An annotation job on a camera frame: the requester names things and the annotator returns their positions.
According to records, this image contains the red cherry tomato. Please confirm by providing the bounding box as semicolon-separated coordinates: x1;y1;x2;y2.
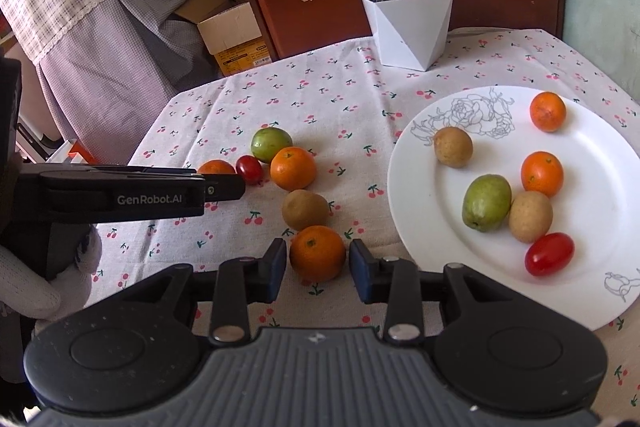
235;155;264;186
525;232;575;277

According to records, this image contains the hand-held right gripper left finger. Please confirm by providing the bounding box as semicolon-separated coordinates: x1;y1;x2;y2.
160;238;290;348

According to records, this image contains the green jujube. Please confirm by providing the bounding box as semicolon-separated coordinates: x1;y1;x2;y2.
250;126;293;164
461;174;513;233

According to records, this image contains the open cardboard box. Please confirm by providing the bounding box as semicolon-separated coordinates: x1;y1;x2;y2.
172;0;273;78

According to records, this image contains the cherry print tablecloth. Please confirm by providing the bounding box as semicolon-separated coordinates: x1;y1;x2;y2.
85;27;640;408

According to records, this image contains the white plate with line drawing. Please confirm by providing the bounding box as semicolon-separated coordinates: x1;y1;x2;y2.
387;86;640;332

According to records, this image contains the lilac checked cloth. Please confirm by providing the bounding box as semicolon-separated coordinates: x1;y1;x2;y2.
37;0;221;152

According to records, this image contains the orange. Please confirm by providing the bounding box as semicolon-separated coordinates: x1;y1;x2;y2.
289;225;347;284
521;151;565;198
197;159;237;176
529;91;567;132
270;147;318;192

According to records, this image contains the pale green bedding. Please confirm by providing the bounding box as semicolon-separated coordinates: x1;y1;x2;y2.
560;0;640;102

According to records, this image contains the person's left hand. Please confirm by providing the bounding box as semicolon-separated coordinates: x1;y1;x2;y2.
0;224;103;320

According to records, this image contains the brown kiwi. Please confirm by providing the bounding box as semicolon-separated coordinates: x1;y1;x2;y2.
281;189;330;231
433;126;474;168
509;190;554;244

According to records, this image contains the white plastic storage box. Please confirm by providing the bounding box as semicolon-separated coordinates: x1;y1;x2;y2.
15;122;101;165

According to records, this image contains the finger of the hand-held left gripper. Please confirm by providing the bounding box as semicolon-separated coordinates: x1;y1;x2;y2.
95;164;247;204

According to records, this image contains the white faceted plant pot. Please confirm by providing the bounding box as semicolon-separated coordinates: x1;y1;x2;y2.
360;0;455;72

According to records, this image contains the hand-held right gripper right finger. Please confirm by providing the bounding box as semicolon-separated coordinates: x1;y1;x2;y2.
349;238;481;347

